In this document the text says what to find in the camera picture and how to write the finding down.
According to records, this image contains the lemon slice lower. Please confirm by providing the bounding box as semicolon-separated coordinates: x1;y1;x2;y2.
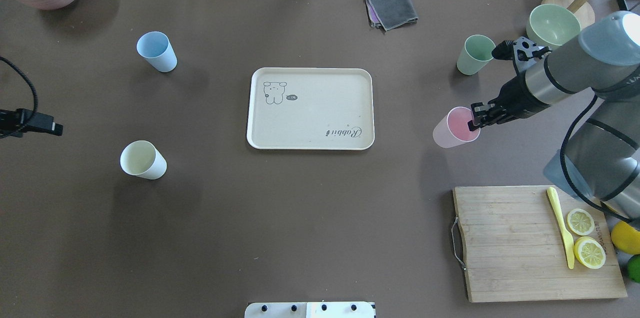
573;236;606;269

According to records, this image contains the pink plastic cup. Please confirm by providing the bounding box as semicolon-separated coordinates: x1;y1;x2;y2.
432;107;481;148

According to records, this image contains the cream rabbit print tray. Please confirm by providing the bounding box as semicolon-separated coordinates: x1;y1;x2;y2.
246;67;375;151

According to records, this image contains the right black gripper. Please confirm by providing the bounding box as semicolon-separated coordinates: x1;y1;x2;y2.
467;77;536;131

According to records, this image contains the wooden cutting board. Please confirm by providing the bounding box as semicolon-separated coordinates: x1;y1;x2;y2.
452;185;627;302

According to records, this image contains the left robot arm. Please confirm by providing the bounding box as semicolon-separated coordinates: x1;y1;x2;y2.
0;57;64;139

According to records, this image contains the green bowl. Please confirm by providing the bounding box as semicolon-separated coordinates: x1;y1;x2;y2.
525;5;581;50

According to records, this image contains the lemon slice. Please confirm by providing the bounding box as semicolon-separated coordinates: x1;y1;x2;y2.
566;208;595;236
573;236;606;269

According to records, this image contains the lemon slice upper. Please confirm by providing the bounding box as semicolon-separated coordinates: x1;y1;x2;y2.
566;208;595;236

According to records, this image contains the light blue plastic cup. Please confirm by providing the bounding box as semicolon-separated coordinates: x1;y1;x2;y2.
135;31;178;73

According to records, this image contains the green plastic cup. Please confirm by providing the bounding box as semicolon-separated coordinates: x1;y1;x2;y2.
456;35;496;76

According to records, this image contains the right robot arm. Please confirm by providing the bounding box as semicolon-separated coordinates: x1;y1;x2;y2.
467;11;640;228

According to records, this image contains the cream white plastic cup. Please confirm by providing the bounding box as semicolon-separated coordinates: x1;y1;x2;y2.
119;140;167;180

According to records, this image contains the white control box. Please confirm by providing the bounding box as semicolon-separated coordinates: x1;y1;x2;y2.
244;300;377;317

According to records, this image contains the grey folded cloth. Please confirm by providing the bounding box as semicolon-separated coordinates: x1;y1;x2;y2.
365;0;419;31

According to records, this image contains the yellow plastic knife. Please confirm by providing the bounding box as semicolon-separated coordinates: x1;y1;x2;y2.
546;186;576;269

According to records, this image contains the green lime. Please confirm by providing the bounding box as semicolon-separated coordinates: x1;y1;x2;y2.
626;254;640;283

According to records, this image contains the whole yellow lemon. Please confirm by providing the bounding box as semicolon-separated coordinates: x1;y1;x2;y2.
610;221;640;255

